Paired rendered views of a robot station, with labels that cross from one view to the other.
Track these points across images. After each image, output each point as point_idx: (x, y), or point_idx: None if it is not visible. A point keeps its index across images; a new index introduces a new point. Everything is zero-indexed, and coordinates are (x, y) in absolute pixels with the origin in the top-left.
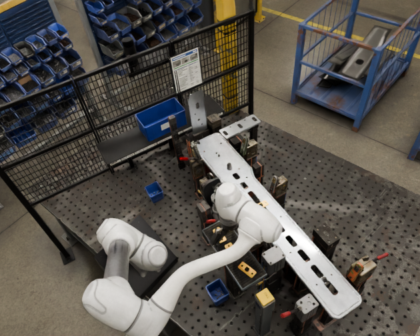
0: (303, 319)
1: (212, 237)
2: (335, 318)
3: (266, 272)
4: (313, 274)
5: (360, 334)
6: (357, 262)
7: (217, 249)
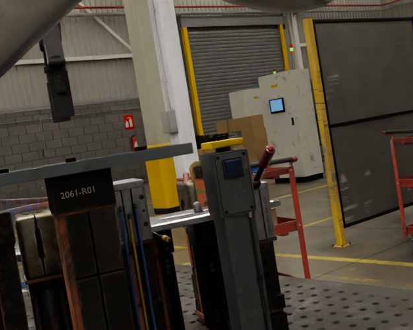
0: (272, 217)
1: (46, 41)
2: (278, 200)
3: (137, 257)
4: (180, 217)
5: (297, 306)
6: (185, 182)
7: (64, 111)
